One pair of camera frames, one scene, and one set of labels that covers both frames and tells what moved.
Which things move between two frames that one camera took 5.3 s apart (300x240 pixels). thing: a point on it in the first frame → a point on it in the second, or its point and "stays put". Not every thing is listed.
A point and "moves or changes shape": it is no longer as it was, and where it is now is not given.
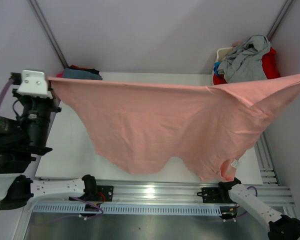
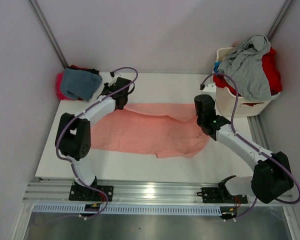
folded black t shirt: x=89 y=70 stays put
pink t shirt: x=136 y=127 moves or changes shape
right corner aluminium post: x=284 y=10 stays put
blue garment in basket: x=216 y=67 stays put
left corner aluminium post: x=36 y=7 stays put
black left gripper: x=23 y=99 → x=106 y=87
